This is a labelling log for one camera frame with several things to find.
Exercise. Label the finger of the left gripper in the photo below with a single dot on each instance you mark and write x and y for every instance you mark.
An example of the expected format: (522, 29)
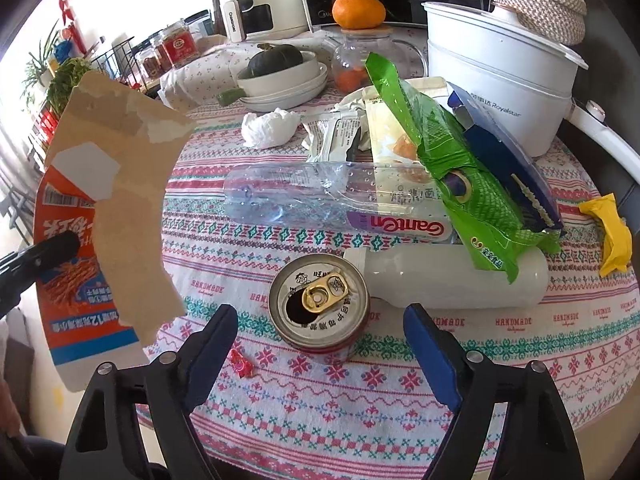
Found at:
(19, 270)

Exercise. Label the white plastic bottle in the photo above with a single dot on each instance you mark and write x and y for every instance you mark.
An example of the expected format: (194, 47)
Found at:
(443, 277)

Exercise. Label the orange tangerine on jar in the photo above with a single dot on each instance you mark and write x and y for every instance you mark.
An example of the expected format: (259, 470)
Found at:
(358, 14)

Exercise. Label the small red candy wrapper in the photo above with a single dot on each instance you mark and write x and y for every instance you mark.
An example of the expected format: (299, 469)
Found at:
(240, 364)

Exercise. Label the orange white milk carton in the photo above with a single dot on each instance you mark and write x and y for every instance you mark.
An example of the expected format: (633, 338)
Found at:
(107, 171)

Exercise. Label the dark green squash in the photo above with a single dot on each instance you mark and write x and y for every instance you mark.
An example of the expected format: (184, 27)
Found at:
(273, 58)

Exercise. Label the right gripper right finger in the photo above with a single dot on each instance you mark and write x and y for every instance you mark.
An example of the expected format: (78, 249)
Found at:
(537, 440)

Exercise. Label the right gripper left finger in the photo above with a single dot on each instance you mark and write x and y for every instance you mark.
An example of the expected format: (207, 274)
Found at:
(105, 439)

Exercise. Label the red lidded spice jar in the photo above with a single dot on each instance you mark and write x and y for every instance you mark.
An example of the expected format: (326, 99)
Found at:
(179, 44)

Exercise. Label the crumpled white tissue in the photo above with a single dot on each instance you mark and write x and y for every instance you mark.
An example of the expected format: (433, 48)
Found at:
(269, 130)

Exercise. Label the white dotted cloth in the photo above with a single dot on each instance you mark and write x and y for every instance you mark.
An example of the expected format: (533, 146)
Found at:
(200, 81)

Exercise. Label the glass jar with tangerines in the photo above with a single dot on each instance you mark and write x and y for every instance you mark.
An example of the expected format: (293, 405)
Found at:
(350, 49)

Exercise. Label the green vegetables bunch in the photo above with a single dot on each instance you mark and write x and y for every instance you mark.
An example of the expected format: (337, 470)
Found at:
(67, 77)

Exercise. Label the woven rope basket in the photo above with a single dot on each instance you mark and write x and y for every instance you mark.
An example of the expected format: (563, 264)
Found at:
(562, 21)

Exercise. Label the patterned knit tablecloth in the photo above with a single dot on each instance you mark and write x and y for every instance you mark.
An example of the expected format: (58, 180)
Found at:
(373, 417)

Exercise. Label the green snack bag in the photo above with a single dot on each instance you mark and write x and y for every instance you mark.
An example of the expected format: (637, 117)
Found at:
(486, 219)

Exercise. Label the white electric cooking pot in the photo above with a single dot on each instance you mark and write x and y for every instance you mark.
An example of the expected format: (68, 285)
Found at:
(523, 79)

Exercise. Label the blue snack bag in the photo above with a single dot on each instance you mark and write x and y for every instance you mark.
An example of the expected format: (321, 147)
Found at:
(503, 156)

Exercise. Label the stacked white bowls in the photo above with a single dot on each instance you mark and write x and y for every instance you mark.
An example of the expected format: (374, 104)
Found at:
(286, 89)

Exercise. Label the beige snack packet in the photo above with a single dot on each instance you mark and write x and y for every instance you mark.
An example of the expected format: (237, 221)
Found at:
(390, 145)

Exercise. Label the clear plastic water bottle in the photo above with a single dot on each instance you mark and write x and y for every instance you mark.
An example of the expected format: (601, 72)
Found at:
(386, 199)

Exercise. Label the yellow wrapper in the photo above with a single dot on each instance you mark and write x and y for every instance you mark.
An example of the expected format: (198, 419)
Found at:
(617, 242)

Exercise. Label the red drink can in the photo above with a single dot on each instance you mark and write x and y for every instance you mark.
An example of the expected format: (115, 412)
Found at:
(319, 305)

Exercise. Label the white crumpled wrapper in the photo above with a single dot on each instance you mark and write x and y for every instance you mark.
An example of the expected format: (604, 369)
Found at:
(338, 135)

